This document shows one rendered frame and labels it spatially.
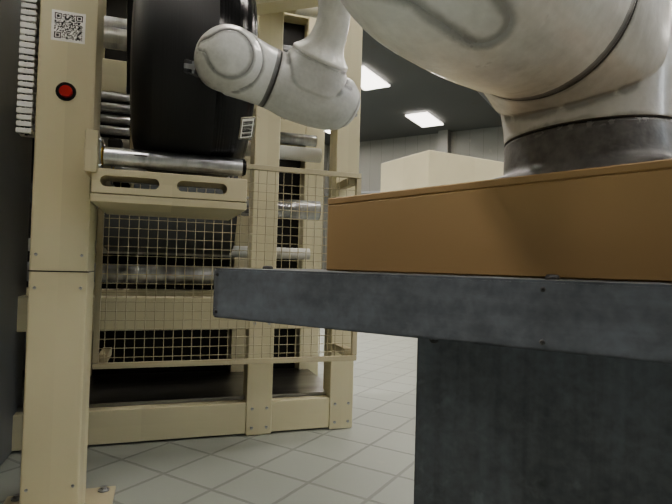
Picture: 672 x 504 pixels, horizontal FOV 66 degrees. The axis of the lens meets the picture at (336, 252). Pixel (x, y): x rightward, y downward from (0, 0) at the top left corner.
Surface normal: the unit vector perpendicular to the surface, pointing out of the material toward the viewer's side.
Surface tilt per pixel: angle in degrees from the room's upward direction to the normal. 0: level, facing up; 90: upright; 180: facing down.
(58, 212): 90
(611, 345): 90
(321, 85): 115
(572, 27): 138
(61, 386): 90
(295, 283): 90
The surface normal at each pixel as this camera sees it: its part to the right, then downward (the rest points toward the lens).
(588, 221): -0.51, -0.04
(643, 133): 0.07, -0.15
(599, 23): 0.60, 0.60
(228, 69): 0.15, 0.44
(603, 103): -0.28, 0.01
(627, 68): 0.28, 0.64
